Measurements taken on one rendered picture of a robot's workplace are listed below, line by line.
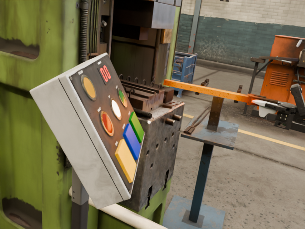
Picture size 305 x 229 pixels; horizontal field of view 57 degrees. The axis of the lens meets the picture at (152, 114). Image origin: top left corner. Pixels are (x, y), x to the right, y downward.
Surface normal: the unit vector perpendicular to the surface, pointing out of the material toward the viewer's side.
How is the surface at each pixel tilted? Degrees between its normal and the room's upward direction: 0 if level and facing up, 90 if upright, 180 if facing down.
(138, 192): 90
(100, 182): 90
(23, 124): 90
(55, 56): 89
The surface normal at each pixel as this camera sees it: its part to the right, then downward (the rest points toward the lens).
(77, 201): -0.48, 0.25
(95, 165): -0.06, 0.33
